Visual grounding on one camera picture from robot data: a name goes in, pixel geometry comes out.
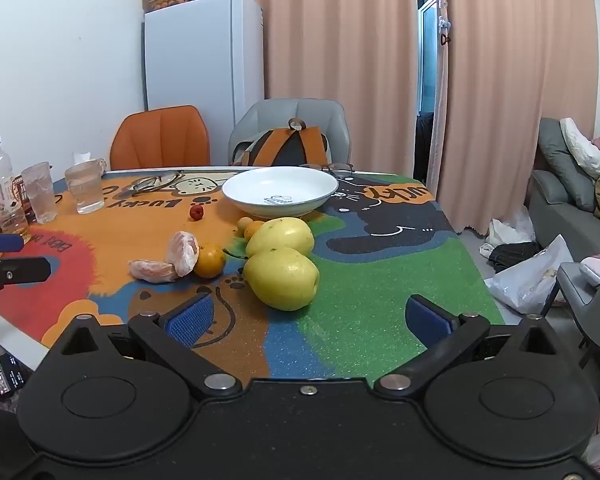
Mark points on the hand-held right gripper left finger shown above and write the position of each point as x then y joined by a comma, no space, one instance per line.
190,321

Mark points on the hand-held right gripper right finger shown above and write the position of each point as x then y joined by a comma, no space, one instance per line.
426,320

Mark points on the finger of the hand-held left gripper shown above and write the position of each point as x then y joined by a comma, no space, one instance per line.
0,243
17,270

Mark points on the peeled pomelo segment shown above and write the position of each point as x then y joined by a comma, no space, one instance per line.
184,253
152,270

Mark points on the orange tangerine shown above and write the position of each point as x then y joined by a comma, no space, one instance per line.
211,261

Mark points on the yellow pear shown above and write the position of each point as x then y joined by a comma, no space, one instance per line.
281,236
281,278

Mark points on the small brown longan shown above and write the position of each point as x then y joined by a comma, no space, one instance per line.
253,230
243,224

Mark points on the white ceramic bowl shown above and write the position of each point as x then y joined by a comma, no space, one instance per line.
280,187

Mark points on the colourful cartoon table mat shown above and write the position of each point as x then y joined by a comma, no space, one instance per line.
390,285

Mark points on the clear plastic bottle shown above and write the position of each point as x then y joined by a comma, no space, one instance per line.
0,180

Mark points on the ribbed glass cup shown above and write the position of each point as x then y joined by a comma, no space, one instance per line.
85,185
40,192

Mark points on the large white plastic bag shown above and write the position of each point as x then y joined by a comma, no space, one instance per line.
525,280

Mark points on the small red fruit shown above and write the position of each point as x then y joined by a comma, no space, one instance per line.
196,212

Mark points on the black clothing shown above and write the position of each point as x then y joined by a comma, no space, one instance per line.
515,256

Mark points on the patterned tissue box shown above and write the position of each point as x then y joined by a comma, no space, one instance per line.
82,157

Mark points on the small white plastic bag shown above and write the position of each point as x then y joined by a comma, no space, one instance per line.
507,232

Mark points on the grey chair with black legs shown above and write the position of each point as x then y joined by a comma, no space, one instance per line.
580,290

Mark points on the grey sofa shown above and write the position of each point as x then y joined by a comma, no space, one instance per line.
565,210

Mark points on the orange chair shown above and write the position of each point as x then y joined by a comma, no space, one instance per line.
160,135

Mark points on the orange and black backpack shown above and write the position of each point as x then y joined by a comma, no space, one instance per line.
285,147

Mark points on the white pillow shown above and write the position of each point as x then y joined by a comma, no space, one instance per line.
585,147

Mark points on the pink curtain with clips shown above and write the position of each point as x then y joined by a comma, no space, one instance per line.
510,85

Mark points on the white refrigerator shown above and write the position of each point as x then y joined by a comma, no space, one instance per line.
200,60

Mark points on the curtain clips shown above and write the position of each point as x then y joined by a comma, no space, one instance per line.
445,24

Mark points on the wide pink curtain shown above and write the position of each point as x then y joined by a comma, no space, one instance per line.
330,35

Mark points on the grey frame eyeglasses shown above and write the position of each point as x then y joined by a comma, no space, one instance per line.
155,181

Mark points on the thin black frame eyeglasses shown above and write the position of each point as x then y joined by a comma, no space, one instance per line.
330,168

